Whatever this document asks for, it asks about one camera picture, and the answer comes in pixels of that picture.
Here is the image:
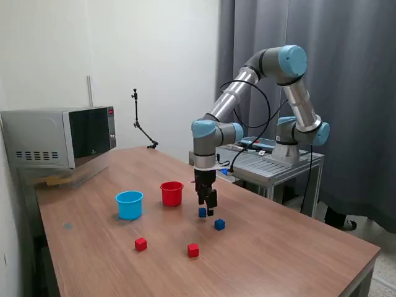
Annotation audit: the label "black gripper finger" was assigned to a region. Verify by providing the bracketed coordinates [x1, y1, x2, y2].
[196, 183, 207, 205]
[204, 189, 218, 217]

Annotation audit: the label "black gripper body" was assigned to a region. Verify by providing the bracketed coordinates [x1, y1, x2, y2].
[194, 166, 217, 190]

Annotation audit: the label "red plastic cup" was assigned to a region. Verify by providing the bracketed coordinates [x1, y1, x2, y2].
[160, 181, 184, 207]

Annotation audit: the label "blue grey teach pendant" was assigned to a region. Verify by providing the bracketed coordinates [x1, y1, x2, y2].
[243, 137, 277, 152]

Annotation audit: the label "blue plastic cup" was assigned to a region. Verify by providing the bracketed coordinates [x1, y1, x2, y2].
[115, 190, 145, 221]

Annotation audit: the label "grey metal robot stand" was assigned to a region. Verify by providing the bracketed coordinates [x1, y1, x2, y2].
[188, 144, 325, 217]

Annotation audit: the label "clear plastic riser box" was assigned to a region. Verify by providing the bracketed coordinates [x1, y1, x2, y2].
[18, 154, 110, 190]

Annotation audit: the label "person's black-clad leg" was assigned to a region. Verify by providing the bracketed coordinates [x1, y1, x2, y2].
[324, 205, 347, 229]

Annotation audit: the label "wooden slats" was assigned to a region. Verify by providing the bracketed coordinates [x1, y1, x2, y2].
[32, 175, 74, 187]

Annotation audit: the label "grey curtain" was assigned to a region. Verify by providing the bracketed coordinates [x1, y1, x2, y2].
[214, 0, 396, 235]

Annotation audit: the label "silver microwave oven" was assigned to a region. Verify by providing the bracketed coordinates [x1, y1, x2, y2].
[0, 106, 118, 170]

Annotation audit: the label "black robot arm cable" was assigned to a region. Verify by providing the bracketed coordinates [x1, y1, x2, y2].
[218, 80, 290, 176]

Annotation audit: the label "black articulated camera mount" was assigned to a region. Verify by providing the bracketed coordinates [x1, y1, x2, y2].
[130, 88, 160, 150]

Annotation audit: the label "black power cable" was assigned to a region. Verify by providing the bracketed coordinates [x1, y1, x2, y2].
[300, 144, 314, 214]

